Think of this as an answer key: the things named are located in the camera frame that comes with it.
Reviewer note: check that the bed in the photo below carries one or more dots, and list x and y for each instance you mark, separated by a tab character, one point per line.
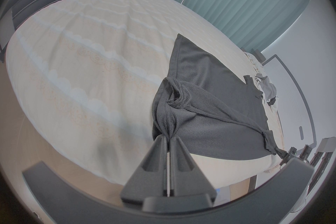
91	60

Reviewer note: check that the grey bedside table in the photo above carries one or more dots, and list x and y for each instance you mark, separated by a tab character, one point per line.
256	54

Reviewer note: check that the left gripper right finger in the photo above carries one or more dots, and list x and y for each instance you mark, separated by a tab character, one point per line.
183	170

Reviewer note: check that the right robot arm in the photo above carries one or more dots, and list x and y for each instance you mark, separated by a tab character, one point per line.
325	144

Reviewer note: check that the white printed pillow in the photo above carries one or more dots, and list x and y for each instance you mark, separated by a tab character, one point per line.
253	62

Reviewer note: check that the black T-shirt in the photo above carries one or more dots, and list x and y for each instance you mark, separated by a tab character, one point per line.
210	112

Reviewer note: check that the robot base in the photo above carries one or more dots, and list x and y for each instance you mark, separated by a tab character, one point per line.
223	194

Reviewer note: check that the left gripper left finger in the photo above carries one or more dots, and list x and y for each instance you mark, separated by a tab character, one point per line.
152	170

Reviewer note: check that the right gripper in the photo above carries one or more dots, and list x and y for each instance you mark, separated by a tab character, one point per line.
290	153

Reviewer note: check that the pile of clothes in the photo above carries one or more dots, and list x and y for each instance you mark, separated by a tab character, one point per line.
269	89

